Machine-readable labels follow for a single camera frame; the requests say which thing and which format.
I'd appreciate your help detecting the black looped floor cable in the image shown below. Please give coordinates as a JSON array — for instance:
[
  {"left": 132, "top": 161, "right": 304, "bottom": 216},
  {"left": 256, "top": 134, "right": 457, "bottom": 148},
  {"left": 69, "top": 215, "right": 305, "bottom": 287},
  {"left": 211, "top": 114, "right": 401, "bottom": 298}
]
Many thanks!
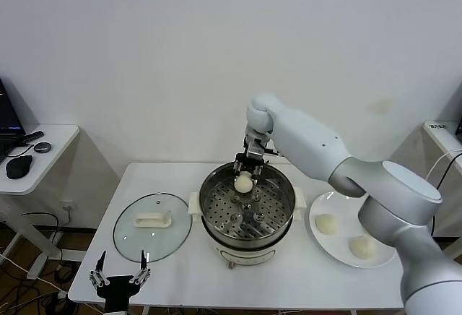
[{"left": 20, "top": 208, "right": 73, "bottom": 254}]

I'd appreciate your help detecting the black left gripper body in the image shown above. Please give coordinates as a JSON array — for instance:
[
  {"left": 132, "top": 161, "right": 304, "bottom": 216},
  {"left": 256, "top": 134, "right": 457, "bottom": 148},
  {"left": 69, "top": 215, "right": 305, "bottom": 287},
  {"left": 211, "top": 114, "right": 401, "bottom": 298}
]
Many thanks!
[{"left": 94, "top": 275, "right": 141, "bottom": 313}]

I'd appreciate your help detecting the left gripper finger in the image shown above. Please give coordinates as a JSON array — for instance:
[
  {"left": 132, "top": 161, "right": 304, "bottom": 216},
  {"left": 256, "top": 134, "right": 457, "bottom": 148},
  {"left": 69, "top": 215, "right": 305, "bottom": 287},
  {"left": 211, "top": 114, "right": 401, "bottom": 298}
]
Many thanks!
[
  {"left": 129, "top": 249, "right": 152, "bottom": 286},
  {"left": 88, "top": 250, "right": 109, "bottom": 290}
]

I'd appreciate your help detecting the white cable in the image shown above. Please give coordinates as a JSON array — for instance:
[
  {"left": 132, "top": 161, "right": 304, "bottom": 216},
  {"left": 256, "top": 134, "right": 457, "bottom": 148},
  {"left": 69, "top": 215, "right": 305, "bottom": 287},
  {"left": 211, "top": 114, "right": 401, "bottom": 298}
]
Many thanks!
[{"left": 425, "top": 150, "right": 462, "bottom": 182}]

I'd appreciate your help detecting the black coiled floor cable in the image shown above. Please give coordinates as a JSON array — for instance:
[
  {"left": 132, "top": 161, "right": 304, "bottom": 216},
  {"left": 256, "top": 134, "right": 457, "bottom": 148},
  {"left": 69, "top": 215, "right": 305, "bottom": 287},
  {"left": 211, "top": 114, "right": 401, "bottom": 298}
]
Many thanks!
[{"left": 0, "top": 260, "right": 86, "bottom": 315}]

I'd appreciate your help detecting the white side desk with laptop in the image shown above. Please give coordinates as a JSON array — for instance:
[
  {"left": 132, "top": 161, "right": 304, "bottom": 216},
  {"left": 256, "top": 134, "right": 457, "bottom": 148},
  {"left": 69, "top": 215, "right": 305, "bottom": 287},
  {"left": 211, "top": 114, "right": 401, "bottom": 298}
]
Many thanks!
[{"left": 0, "top": 124, "right": 81, "bottom": 280}]

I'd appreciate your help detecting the cream electric cooker base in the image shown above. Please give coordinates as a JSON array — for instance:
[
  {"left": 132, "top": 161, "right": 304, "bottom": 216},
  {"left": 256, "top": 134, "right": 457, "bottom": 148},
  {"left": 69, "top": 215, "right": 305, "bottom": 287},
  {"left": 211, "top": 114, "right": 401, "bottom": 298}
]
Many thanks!
[{"left": 200, "top": 217, "right": 295, "bottom": 270}]

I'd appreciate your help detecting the perforated steel steamer basket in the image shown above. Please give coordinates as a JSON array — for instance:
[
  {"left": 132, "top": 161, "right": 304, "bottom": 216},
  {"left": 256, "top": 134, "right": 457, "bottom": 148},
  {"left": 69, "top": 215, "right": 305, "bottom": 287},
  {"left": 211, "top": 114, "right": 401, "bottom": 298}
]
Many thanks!
[{"left": 188, "top": 161, "right": 308, "bottom": 249}]

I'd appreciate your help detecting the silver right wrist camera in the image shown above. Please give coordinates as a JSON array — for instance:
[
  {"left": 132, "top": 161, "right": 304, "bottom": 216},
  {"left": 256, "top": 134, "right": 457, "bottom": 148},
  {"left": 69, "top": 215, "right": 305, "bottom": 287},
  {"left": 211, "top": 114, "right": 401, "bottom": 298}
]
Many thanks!
[{"left": 247, "top": 138, "right": 263, "bottom": 159}]

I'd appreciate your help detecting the thin black desk cable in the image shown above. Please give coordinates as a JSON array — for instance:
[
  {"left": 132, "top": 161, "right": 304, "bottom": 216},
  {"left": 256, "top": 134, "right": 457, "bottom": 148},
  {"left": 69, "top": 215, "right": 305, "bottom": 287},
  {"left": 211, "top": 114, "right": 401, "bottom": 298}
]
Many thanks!
[{"left": 5, "top": 143, "right": 35, "bottom": 159}]

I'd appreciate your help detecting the white round plate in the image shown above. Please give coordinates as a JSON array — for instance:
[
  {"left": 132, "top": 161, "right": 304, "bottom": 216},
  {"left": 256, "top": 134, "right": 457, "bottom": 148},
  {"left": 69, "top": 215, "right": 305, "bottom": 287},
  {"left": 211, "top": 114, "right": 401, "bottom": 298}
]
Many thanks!
[{"left": 308, "top": 190, "right": 398, "bottom": 269}]

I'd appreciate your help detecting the black computer mouse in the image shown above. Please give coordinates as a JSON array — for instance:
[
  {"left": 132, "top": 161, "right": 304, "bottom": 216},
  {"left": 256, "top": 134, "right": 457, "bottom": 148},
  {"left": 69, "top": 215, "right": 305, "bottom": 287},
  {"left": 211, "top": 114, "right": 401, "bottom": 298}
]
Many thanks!
[{"left": 6, "top": 155, "right": 35, "bottom": 181}]

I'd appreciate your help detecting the black bar-shaped device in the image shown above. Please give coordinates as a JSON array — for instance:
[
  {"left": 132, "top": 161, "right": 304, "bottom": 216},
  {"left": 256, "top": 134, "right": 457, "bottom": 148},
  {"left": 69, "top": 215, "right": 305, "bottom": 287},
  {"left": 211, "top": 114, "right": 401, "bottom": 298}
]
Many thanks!
[{"left": 22, "top": 131, "right": 45, "bottom": 144}]

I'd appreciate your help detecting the white steamed baozi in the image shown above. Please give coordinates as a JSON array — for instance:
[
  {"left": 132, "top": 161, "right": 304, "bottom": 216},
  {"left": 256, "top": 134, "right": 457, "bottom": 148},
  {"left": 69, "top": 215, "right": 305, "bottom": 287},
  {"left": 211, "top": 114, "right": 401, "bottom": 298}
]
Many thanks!
[
  {"left": 233, "top": 171, "right": 254, "bottom": 194},
  {"left": 314, "top": 214, "right": 340, "bottom": 236},
  {"left": 348, "top": 236, "right": 378, "bottom": 260}
]

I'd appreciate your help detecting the glass lid with cream handle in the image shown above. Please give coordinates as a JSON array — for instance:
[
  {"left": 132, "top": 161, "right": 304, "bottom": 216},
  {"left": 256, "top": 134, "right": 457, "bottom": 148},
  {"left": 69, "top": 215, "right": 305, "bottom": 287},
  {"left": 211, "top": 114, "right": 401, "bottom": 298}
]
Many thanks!
[{"left": 113, "top": 193, "right": 193, "bottom": 264}]

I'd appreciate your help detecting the black laptop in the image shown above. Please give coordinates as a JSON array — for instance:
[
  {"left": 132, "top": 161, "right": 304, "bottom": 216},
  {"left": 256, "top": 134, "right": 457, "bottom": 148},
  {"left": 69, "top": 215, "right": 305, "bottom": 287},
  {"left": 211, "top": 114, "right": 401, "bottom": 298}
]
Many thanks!
[{"left": 0, "top": 76, "right": 27, "bottom": 166}]

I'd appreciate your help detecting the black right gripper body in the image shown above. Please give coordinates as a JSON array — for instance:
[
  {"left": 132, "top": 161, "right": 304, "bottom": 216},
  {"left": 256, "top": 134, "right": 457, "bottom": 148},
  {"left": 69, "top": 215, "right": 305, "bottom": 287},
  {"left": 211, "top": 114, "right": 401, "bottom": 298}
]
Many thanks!
[{"left": 235, "top": 152, "right": 268, "bottom": 173}]

